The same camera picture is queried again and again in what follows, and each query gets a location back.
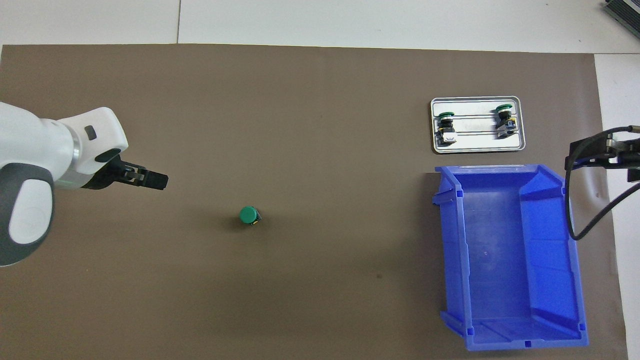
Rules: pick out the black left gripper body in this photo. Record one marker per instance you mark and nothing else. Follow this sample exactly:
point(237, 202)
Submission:
point(107, 172)

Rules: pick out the grey metal tray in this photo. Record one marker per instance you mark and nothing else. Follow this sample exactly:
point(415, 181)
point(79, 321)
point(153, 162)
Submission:
point(475, 142)

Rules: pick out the blue plastic storage bin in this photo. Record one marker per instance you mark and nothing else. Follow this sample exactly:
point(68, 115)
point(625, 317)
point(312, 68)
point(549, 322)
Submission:
point(500, 260)

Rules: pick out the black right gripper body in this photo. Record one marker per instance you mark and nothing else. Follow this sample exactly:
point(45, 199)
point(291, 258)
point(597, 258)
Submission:
point(625, 157)

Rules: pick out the brown table mat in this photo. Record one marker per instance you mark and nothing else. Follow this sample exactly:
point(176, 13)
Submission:
point(300, 100)

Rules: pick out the green push button switch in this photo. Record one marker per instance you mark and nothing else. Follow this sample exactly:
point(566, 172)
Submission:
point(446, 125)
point(505, 122)
point(247, 215)

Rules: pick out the grey ribbed metal device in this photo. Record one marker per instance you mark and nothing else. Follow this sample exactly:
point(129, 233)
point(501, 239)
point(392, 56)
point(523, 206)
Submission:
point(625, 12)

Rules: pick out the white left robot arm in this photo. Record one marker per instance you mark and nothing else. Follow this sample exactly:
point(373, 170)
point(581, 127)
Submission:
point(30, 150)

